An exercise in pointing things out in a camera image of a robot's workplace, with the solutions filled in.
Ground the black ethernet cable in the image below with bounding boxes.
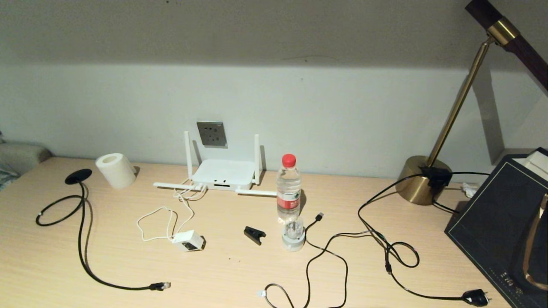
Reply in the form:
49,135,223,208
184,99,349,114
36,182,172,292

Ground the small white clear-dome humidifier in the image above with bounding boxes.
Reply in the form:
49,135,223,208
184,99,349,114
281,215,306,252

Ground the black cable with white tag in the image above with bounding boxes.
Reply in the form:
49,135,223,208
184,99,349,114
257,284,296,308

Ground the white power adapter with cord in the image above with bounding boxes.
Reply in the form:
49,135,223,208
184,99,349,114
137,185,208,253

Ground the small black plastic clip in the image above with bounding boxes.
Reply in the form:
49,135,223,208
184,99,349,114
243,226,267,246

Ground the white box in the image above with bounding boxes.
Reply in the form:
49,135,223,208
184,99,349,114
512,151,548,182

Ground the black lamp power cord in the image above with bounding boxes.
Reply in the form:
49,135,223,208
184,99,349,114
359,171,492,308

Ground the dark blue gift bag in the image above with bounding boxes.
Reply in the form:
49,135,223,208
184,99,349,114
444,148,548,308

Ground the grey wall power socket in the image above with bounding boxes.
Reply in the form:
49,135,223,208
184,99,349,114
197,121,227,149

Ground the brass desk lamp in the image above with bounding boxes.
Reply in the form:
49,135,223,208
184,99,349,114
395,0,548,206

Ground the grey cushion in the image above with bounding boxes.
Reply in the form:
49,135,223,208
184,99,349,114
0,142,53,175

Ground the clear water bottle red cap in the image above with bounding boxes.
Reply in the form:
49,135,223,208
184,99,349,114
276,154,302,224

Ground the patterned fabric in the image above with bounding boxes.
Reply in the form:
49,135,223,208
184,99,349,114
0,169,20,192

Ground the black block on lamp base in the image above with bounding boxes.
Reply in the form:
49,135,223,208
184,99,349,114
422,166,453,189

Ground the black USB cable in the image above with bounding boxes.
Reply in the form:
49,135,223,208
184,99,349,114
305,213,421,308

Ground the white toilet paper roll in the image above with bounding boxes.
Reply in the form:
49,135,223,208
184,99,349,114
95,153,137,190

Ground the white wifi router with antennas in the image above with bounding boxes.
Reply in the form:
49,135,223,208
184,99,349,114
153,130,278,197

